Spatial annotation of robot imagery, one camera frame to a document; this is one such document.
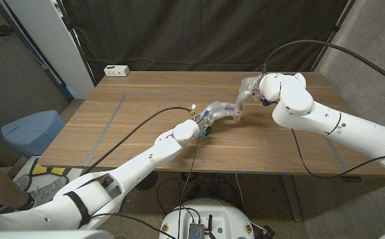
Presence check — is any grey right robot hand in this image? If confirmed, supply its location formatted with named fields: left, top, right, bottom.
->
left=234, top=75, right=266, bottom=109

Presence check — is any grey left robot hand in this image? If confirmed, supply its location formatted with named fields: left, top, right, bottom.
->
left=194, top=100, right=239, bottom=133

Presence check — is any wooden block with holes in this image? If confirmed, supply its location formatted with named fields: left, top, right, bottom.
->
left=232, top=105, right=244, bottom=121

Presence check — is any grey tape outline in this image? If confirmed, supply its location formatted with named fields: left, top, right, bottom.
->
left=82, top=93, right=349, bottom=175

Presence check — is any black backdrop curtain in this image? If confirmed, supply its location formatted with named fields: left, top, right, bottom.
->
left=61, top=0, right=358, bottom=84

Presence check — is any round black floor fan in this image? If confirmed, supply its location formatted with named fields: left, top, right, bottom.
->
left=134, top=171, right=159, bottom=192

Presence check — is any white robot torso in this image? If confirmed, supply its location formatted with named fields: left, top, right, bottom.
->
left=159, top=198, right=256, bottom=239

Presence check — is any black backdrop stand pole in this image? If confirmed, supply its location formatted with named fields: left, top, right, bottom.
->
left=311, top=0, right=358, bottom=72
left=55, top=0, right=98, bottom=87

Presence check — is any white power strip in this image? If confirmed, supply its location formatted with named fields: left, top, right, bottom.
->
left=103, top=64, right=131, bottom=78

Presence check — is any black antenna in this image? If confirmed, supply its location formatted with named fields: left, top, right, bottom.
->
left=206, top=214, right=214, bottom=239

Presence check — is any grey table leg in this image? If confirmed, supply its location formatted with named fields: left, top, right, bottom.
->
left=280, top=175, right=303, bottom=222

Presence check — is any grey electronics box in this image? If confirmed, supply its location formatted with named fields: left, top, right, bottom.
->
left=188, top=222, right=206, bottom=239

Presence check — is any white cabinet panel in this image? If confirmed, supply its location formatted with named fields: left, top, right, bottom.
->
left=5, top=0, right=96, bottom=100

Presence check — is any blue-grey plastic bin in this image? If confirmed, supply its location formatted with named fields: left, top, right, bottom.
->
left=1, top=110, right=66, bottom=159

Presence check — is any grey sneaker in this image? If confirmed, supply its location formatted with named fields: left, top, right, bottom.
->
left=13, top=175, right=69, bottom=208

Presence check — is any thin black left arm wire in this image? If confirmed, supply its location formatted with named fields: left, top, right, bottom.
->
left=89, top=135, right=202, bottom=239

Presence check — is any thin black arm wire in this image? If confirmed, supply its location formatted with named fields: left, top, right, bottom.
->
left=89, top=135, right=202, bottom=239
left=290, top=128, right=385, bottom=180

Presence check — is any black floor cable bundle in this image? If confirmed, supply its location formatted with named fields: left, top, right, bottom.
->
left=155, top=171, right=246, bottom=216

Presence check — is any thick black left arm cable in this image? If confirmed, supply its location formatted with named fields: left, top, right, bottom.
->
left=82, top=106, right=195, bottom=175

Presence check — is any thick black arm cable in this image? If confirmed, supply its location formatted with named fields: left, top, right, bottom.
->
left=82, top=106, right=195, bottom=175
left=262, top=39, right=385, bottom=90

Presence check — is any thin black right arm wire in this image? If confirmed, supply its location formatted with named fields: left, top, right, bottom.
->
left=290, top=128, right=385, bottom=180

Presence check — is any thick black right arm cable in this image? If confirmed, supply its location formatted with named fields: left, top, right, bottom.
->
left=262, top=39, right=385, bottom=90

